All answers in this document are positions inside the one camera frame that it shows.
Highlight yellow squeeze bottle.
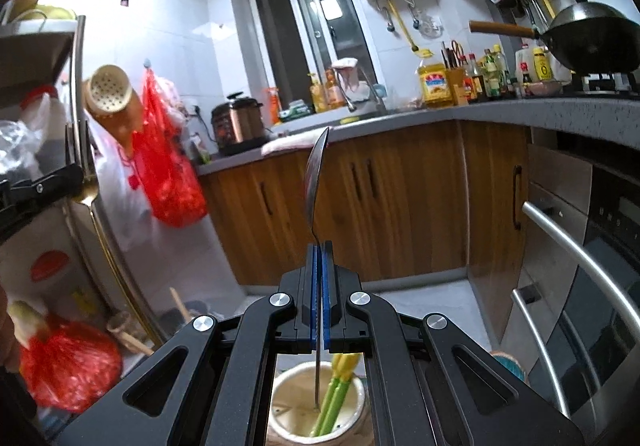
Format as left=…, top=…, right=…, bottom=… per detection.
left=532, top=47, right=552, bottom=82

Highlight white plastic bag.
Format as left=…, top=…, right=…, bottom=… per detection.
left=92, top=126, right=156, bottom=251

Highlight steel built-in oven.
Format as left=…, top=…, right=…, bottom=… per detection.
left=500, top=136, right=640, bottom=446

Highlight hanging red plastic bag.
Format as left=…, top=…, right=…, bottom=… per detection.
left=131, top=68, right=210, bottom=229

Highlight small pink bowl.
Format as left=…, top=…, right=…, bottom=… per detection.
left=527, top=80, right=563, bottom=96

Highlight white folded towel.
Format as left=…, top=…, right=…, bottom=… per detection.
left=260, top=133, right=326, bottom=157

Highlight row of sauce bottles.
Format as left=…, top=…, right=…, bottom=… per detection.
left=460, top=44, right=521, bottom=101

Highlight slim steel spoon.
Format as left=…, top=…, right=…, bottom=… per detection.
left=302, top=127, right=331, bottom=411

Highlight gas stove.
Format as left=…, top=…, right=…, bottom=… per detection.
left=570, top=70, right=640, bottom=94

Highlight chrome faucet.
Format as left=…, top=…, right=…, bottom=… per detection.
left=332, top=58, right=388, bottom=117

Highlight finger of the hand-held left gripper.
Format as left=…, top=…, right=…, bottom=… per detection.
left=0, top=164, right=85, bottom=209
left=0, top=193, right=76, bottom=243

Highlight cream ceramic utensil holder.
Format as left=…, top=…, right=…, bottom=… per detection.
left=269, top=360, right=375, bottom=444

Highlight green box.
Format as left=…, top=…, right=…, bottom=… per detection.
left=277, top=100, right=315, bottom=123

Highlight window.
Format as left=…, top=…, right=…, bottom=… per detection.
left=234, top=0, right=386, bottom=101

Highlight wooden kitchen cabinets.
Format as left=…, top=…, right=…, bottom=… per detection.
left=197, top=118, right=531, bottom=311

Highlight brown rice cooker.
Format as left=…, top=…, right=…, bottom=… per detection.
left=210, top=92, right=266, bottom=157

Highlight large yellow oil jug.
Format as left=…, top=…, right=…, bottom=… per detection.
left=417, top=63, right=456, bottom=107

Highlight white cloth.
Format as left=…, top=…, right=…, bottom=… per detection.
left=331, top=58, right=368, bottom=94

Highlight yellow oil bottle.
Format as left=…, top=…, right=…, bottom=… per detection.
left=307, top=73, right=327, bottom=114

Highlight metal storage rack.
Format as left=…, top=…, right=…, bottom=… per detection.
left=0, top=16, right=171, bottom=347

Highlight orange detergent bottle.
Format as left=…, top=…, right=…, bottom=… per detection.
left=266, top=86, right=282, bottom=127

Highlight gold spoon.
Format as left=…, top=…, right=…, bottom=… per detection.
left=74, top=180, right=121, bottom=277

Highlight full red plastic bag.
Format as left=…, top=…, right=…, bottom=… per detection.
left=19, top=316, right=125, bottom=414

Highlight green tulip fruit pick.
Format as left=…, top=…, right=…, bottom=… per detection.
left=322, top=354, right=363, bottom=427
left=309, top=354, right=351, bottom=438

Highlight wooden spatula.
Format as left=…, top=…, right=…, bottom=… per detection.
left=169, top=287, right=193, bottom=324

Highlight orange oil bottle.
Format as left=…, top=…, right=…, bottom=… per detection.
left=325, top=68, right=346, bottom=109

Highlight beige perforated ladle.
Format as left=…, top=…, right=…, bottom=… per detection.
left=82, top=64, right=146, bottom=149

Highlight wooden knife block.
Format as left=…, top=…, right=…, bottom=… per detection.
left=441, top=40, right=468, bottom=104

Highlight grey kitchen countertop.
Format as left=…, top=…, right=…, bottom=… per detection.
left=195, top=93, right=640, bottom=177

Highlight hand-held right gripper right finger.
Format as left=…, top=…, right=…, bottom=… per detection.
left=322, top=241, right=588, bottom=446

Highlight black wok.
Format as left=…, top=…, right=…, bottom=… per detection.
left=468, top=0, right=640, bottom=75

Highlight wooden ladle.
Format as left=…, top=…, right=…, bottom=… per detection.
left=106, top=311, right=156, bottom=357

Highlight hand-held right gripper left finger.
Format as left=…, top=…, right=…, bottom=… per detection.
left=55, top=242, right=321, bottom=446

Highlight white jug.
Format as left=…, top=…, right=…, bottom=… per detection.
left=515, top=46, right=535, bottom=85

